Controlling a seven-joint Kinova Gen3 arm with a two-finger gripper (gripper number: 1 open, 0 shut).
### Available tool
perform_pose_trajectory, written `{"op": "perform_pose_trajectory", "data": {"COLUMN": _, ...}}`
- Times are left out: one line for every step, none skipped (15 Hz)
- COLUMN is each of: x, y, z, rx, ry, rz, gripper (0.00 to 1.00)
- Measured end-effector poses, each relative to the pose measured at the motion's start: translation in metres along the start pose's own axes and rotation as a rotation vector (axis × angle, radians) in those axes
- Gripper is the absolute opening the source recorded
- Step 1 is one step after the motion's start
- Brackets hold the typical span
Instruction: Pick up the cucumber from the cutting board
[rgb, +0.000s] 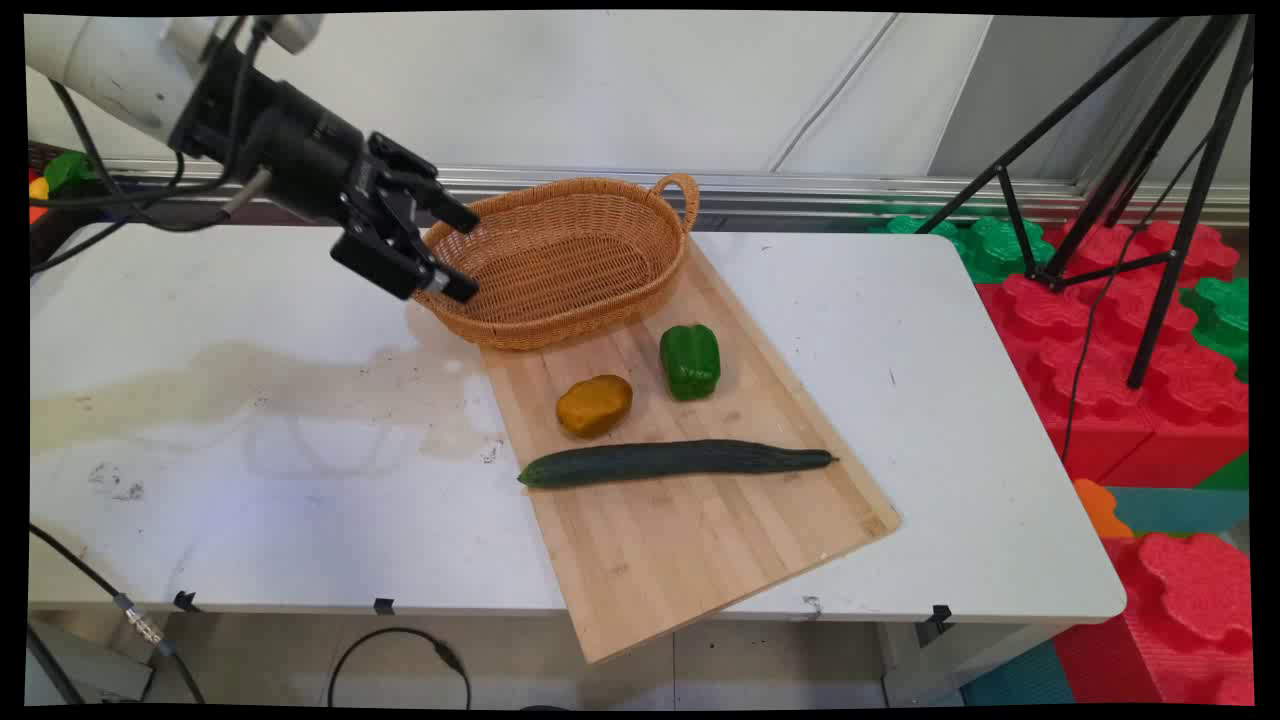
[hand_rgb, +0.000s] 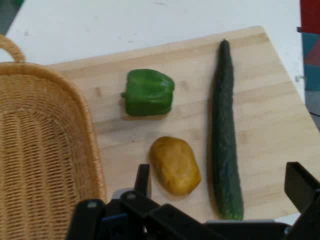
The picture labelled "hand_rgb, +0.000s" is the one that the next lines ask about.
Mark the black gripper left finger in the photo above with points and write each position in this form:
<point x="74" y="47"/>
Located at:
<point x="140" y="180"/>

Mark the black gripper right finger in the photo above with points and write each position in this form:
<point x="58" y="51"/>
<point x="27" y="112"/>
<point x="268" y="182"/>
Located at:
<point x="306" y="195"/>

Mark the long dark green cucumber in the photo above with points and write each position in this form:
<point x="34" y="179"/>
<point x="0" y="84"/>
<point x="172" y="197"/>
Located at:
<point x="225" y="140"/>

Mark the yellow-brown potato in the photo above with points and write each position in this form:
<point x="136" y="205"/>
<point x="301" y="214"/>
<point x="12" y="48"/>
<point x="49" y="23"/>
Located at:
<point x="175" y="166"/>

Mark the wooden cutting board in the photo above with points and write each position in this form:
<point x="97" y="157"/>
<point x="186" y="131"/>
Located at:
<point x="262" y="130"/>

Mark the green bell pepper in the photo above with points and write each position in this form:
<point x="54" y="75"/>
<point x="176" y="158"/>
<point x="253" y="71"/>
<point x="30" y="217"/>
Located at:
<point x="148" y="92"/>

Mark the woven wicker basket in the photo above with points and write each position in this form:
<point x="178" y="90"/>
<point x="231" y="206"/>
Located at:
<point x="37" y="140"/>

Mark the teal foam mat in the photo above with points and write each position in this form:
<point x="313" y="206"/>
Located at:
<point x="311" y="62"/>

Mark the large red foam block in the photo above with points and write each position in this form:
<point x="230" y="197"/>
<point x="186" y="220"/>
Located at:
<point x="310" y="15"/>

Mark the green foam block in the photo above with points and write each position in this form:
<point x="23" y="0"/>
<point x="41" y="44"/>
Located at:
<point x="20" y="2"/>

